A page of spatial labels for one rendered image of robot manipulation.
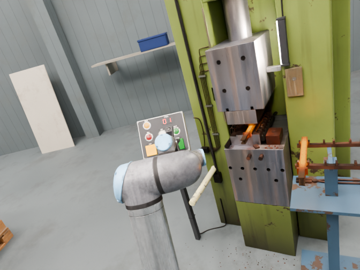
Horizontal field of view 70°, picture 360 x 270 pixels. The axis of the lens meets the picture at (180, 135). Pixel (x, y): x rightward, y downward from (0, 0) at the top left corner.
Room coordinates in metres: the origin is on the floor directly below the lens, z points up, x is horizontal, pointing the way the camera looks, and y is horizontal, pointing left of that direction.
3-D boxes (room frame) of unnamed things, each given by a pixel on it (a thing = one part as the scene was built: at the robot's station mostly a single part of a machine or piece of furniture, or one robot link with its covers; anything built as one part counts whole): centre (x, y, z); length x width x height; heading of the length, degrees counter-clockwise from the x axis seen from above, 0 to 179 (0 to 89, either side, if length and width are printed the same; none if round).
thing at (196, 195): (1.65, -0.07, 0.62); 0.44 x 0.05 x 0.05; 146
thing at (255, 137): (1.70, -0.52, 0.96); 0.42 x 0.20 x 0.09; 146
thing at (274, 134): (1.48, -0.59, 0.95); 0.12 x 0.09 x 0.07; 146
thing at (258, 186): (1.68, -0.58, 0.69); 0.56 x 0.38 x 0.45; 146
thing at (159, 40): (4.97, -0.01, 1.57); 0.52 x 0.38 x 0.20; 82
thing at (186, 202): (1.77, 0.10, 0.54); 0.04 x 0.04 x 1.08; 56
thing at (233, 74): (1.68, -0.56, 1.36); 0.42 x 0.39 x 0.40; 146
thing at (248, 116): (1.70, -0.52, 1.12); 0.42 x 0.20 x 0.10; 146
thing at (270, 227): (1.68, -0.58, 0.23); 0.56 x 0.38 x 0.47; 146
